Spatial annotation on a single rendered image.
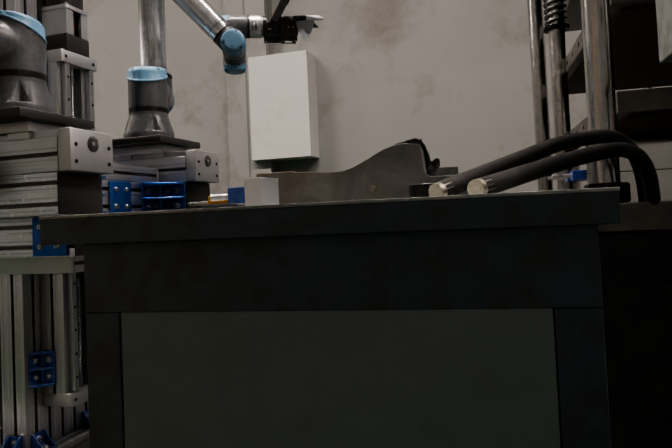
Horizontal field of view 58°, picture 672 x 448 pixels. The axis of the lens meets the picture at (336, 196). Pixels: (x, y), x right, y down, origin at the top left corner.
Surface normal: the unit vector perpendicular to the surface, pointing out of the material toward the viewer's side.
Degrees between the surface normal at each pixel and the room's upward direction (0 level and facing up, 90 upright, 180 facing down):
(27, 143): 90
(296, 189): 90
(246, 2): 90
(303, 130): 90
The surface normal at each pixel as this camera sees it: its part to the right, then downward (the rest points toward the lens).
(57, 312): -0.30, -0.02
